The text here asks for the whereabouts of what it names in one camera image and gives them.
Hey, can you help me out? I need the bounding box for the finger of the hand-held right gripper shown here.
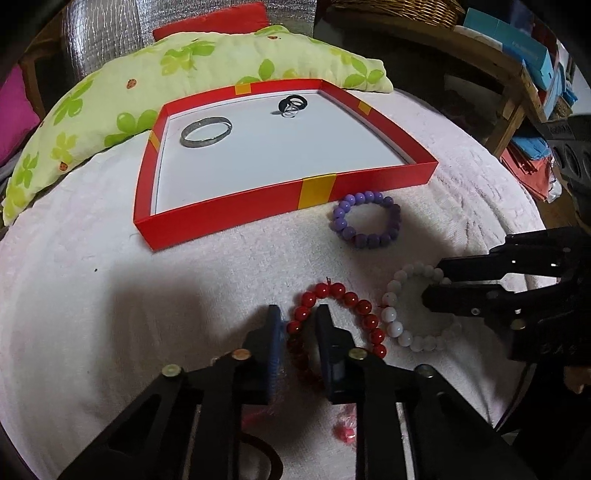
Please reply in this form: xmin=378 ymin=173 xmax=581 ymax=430
xmin=436 ymin=228 xmax=580 ymax=284
xmin=422 ymin=281 xmax=561 ymax=330

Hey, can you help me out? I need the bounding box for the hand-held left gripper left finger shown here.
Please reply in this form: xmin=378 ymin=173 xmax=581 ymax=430
xmin=58 ymin=305 xmax=284 ymax=480

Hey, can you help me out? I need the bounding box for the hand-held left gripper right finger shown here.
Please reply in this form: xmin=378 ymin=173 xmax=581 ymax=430
xmin=314 ymin=302 xmax=539 ymax=480

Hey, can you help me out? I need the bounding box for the red bead bracelet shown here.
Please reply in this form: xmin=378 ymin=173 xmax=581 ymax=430
xmin=285 ymin=281 xmax=389 ymax=384

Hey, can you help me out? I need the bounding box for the white bead bracelet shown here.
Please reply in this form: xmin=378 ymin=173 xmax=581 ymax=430
xmin=381 ymin=261 xmax=462 ymax=352

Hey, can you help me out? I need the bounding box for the clear pink bead bracelet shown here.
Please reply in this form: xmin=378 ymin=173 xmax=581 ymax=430
xmin=335 ymin=413 xmax=356 ymax=446

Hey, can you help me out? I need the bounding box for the purple bead bracelet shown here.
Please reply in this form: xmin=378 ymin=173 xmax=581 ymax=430
xmin=331 ymin=190 xmax=402 ymax=251

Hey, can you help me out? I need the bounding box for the red cardboard box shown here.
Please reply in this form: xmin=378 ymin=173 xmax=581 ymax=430
xmin=133 ymin=78 xmax=438 ymax=251

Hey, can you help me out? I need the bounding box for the person's right hand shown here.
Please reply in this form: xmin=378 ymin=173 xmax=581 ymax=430
xmin=566 ymin=367 xmax=591 ymax=394

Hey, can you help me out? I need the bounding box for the stack of red papers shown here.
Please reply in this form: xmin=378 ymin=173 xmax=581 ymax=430
xmin=501 ymin=138 xmax=561 ymax=201

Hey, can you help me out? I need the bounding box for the wooden shelf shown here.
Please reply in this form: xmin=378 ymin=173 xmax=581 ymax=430
xmin=323 ymin=9 xmax=546 ymax=155

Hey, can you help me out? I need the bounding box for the teal cardboard box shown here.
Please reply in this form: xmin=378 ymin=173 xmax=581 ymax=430
xmin=464 ymin=8 xmax=552 ymax=90

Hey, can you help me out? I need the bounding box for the silver bangle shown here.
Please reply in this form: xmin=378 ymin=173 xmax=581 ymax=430
xmin=180 ymin=116 xmax=232 ymax=149

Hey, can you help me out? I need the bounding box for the wicker basket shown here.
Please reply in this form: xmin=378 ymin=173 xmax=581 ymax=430
xmin=379 ymin=0 xmax=465 ymax=28

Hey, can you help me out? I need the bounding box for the green floral pillow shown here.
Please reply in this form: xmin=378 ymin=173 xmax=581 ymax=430
xmin=2 ymin=24 xmax=393 ymax=227

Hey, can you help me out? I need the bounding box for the red cushion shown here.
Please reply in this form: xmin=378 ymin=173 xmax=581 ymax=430
xmin=152 ymin=2 xmax=271 ymax=42

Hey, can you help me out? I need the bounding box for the magenta cushion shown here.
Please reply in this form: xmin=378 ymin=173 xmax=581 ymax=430
xmin=0 ymin=65 xmax=41 ymax=164

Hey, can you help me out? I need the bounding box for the silver foil sheet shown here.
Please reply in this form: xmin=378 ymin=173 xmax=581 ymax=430
xmin=60 ymin=0 xmax=259 ymax=79

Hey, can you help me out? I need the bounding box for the wooden chair frame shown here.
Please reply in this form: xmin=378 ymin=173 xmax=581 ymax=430
xmin=18 ymin=28 xmax=65 ymax=107

